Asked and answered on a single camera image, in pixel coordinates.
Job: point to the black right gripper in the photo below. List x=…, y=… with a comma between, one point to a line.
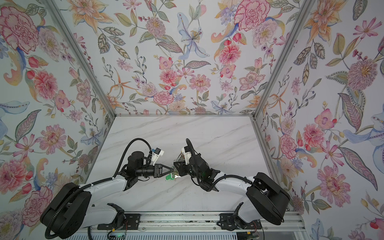
x=182, y=170

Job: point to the green plastic key tag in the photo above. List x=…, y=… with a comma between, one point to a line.
x=170, y=177

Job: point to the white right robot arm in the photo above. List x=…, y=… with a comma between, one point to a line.
x=265, y=198

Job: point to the aluminium corner frame post left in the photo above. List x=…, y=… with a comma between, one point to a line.
x=57, y=17

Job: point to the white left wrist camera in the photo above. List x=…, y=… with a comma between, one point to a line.
x=156, y=154

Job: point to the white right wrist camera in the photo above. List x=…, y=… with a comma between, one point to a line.
x=187, y=154

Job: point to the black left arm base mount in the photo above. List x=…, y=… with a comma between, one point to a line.
x=126, y=222

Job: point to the aluminium corner frame post right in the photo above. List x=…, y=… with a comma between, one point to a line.
x=281, y=61

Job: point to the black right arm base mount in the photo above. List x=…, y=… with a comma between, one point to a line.
x=240, y=222

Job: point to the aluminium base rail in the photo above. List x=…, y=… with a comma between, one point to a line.
x=186, y=222

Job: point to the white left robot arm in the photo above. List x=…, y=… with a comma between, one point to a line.
x=81, y=206

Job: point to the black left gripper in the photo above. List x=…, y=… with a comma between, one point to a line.
x=159, y=167

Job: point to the aluminium corner frame post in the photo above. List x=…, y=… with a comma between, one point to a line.
x=57, y=17
x=281, y=61

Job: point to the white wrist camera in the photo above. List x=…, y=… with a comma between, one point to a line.
x=156, y=154
x=187, y=154

